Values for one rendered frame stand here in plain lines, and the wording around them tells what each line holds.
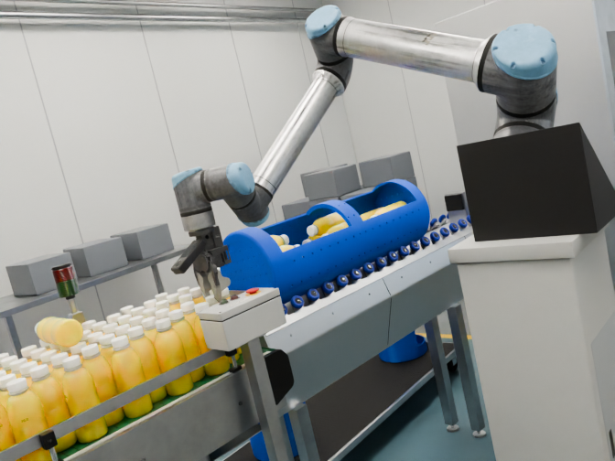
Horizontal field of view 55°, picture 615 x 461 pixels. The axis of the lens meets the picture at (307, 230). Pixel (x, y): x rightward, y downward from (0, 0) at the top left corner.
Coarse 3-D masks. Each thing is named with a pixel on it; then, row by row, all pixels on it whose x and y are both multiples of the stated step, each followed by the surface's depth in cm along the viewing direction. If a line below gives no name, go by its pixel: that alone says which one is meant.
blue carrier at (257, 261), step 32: (384, 192) 254; (416, 192) 240; (288, 224) 220; (352, 224) 210; (384, 224) 221; (416, 224) 236; (256, 256) 186; (288, 256) 188; (320, 256) 197; (352, 256) 209; (384, 256) 233; (288, 288) 189
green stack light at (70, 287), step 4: (68, 280) 187; (72, 280) 187; (76, 280) 189; (56, 284) 186; (60, 284) 186; (64, 284) 186; (68, 284) 186; (72, 284) 187; (76, 284) 188; (60, 288) 186; (64, 288) 186; (68, 288) 186; (72, 288) 187; (76, 288) 188; (60, 292) 186; (64, 292) 186; (68, 292) 186; (72, 292) 187; (76, 292) 188; (60, 296) 187; (64, 296) 186
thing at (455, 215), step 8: (456, 192) 280; (464, 192) 277; (448, 200) 280; (456, 200) 277; (464, 200) 276; (448, 208) 281; (456, 208) 278; (464, 208) 277; (448, 216) 284; (456, 216) 282; (464, 216) 278
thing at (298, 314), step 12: (468, 228) 266; (432, 240) 249; (444, 240) 253; (456, 240) 257; (420, 252) 240; (396, 264) 229; (372, 276) 219; (384, 276) 223; (348, 288) 210; (360, 288) 212; (324, 300) 201; (336, 300) 204; (300, 312) 194; (312, 312) 196; (288, 324) 188
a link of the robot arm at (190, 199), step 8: (192, 168) 161; (200, 168) 163; (176, 176) 161; (184, 176) 160; (192, 176) 161; (176, 184) 161; (184, 184) 161; (192, 184) 160; (176, 192) 162; (184, 192) 161; (192, 192) 160; (200, 192) 160; (184, 200) 161; (192, 200) 161; (200, 200) 162; (208, 200) 162; (184, 208) 162; (192, 208) 161; (200, 208) 162; (208, 208) 164; (184, 216) 163
